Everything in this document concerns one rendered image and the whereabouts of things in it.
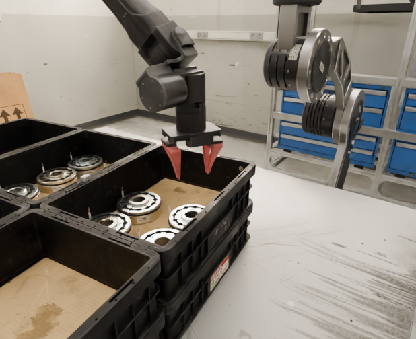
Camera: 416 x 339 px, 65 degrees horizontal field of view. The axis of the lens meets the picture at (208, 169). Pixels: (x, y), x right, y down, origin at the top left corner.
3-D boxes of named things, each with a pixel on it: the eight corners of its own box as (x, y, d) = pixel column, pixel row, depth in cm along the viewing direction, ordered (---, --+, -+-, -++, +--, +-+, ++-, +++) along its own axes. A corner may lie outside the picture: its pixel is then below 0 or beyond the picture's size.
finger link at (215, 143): (223, 177, 65) (224, 132, 62) (190, 183, 63) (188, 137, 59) (211, 165, 71) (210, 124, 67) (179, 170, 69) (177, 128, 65)
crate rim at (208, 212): (159, 151, 94) (159, 142, 93) (257, 171, 82) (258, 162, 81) (37, 216, 62) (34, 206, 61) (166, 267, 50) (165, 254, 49)
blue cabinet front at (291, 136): (278, 146, 265) (284, 76, 242) (373, 167, 227) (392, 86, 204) (276, 147, 263) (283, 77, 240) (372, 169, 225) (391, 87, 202)
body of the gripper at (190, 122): (222, 138, 62) (222, 100, 59) (171, 146, 59) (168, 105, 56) (209, 130, 68) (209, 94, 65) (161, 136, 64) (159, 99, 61)
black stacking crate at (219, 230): (161, 180, 98) (159, 144, 94) (254, 204, 86) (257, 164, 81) (48, 256, 66) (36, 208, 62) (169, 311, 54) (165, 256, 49)
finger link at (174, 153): (207, 180, 64) (206, 135, 60) (172, 187, 62) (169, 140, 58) (195, 167, 70) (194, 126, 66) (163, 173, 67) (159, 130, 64)
